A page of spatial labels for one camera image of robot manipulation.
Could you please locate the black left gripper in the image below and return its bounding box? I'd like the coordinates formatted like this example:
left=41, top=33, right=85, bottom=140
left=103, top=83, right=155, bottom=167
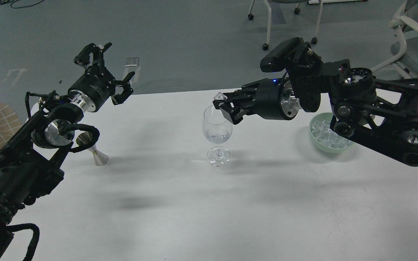
left=68, top=42, right=135, bottom=112

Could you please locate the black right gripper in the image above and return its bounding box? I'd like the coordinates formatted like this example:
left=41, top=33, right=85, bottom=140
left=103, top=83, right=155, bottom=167
left=213, top=78, right=302, bottom=125

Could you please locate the clear ice cube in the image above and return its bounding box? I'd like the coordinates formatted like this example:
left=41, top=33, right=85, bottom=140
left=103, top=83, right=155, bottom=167
left=213, top=91, right=227, bottom=100

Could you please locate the steel double jigger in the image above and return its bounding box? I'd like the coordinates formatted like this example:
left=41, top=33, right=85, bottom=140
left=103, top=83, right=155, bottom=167
left=76, top=132, right=109, bottom=166

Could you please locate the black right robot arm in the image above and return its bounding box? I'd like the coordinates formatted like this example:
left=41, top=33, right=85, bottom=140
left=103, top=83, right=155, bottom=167
left=213, top=58, right=418, bottom=167

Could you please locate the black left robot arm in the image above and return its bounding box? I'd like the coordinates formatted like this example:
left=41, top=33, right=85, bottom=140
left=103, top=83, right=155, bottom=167
left=0, top=42, right=135, bottom=261

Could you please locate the clear wine glass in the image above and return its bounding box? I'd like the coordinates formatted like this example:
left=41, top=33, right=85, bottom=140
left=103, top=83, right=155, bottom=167
left=202, top=105, right=233, bottom=167

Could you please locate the pile of ice cubes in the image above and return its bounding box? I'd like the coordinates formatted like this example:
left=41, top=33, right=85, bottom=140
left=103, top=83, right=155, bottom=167
left=311, top=118, right=353, bottom=149

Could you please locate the green bowl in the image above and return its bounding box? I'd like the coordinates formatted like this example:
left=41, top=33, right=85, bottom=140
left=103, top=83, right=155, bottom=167
left=309, top=112, right=356, bottom=154

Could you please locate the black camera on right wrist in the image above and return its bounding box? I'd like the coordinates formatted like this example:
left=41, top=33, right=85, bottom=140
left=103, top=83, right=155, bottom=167
left=260, top=37, right=311, bottom=73

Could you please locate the white chair frame with casters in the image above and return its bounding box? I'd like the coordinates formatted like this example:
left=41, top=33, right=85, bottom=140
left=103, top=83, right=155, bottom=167
left=247, top=0, right=323, bottom=51

